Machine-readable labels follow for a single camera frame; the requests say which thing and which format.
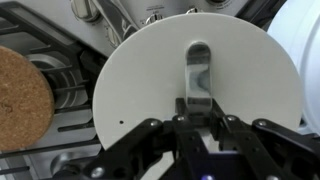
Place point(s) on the large white dutch oven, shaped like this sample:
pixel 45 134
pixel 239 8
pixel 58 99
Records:
pixel 296 27

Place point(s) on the white pot lid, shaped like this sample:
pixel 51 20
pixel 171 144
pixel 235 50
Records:
pixel 197 57

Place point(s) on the round cork trivet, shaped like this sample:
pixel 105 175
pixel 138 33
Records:
pixel 26 101

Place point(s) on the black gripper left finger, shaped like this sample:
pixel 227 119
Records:
pixel 181 110

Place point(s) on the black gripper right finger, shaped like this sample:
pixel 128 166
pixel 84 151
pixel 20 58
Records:
pixel 217 114

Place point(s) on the black gas stove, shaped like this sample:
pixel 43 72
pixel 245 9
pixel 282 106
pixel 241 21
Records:
pixel 71 68

